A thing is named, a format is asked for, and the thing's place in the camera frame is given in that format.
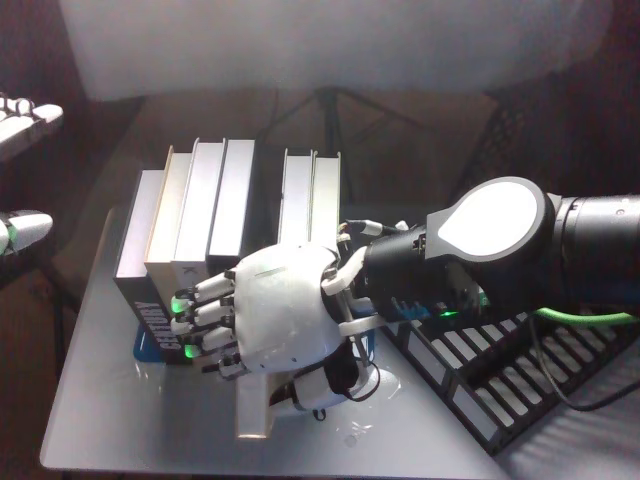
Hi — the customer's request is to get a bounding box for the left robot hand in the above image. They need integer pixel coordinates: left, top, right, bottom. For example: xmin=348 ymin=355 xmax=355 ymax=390
xmin=0 ymin=92 xmax=65 ymax=257

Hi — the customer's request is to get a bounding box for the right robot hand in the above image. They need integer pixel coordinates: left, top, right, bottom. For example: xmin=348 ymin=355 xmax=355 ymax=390
xmin=169 ymin=243 xmax=362 ymax=415

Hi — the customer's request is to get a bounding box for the cream book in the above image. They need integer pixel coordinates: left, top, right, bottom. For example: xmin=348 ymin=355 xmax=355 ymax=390
xmin=234 ymin=369 xmax=277 ymax=441

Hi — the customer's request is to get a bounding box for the black book with white label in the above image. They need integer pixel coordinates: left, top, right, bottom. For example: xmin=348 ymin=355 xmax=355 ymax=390
xmin=277 ymin=148 xmax=315 ymax=246

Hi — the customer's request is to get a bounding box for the light green book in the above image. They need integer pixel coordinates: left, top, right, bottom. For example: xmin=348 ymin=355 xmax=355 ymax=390
xmin=308 ymin=150 xmax=344 ymax=251

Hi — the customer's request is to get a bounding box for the black Let It Be book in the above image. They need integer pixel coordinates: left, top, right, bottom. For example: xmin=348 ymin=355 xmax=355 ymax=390
xmin=205 ymin=138 xmax=257 ymax=274

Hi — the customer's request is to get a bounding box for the white book with K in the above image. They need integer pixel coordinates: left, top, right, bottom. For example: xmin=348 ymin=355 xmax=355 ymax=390
xmin=171 ymin=138 xmax=227 ymax=296

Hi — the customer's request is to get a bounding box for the blue bookend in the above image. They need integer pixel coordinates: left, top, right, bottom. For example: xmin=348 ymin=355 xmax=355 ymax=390
xmin=132 ymin=324 xmax=381 ymax=369

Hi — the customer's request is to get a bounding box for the black Century book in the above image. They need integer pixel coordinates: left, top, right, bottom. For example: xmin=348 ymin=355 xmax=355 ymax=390
xmin=112 ymin=169 xmax=196 ymax=366

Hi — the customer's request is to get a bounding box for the beige book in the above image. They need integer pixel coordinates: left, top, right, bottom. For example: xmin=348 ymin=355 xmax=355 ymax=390
xmin=143 ymin=145 xmax=201 ymax=301

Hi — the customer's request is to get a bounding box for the black tripod stand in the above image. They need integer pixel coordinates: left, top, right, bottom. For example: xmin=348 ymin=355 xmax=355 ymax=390
xmin=257 ymin=87 xmax=451 ymax=204

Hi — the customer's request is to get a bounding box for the black file rack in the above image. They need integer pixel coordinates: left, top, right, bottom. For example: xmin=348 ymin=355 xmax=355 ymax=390
xmin=379 ymin=94 xmax=640 ymax=457

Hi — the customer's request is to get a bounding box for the white backdrop cloth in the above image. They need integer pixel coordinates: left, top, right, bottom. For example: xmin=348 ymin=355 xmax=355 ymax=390
xmin=57 ymin=0 xmax=614 ymax=101

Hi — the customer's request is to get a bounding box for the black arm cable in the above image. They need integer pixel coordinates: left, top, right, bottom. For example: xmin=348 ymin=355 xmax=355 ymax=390
xmin=528 ymin=317 xmax=640 ymax=412

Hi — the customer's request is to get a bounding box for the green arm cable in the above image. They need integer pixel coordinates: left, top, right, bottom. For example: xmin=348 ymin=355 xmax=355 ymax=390
xmin=532 ymin=305 xmax=640 ymax=327

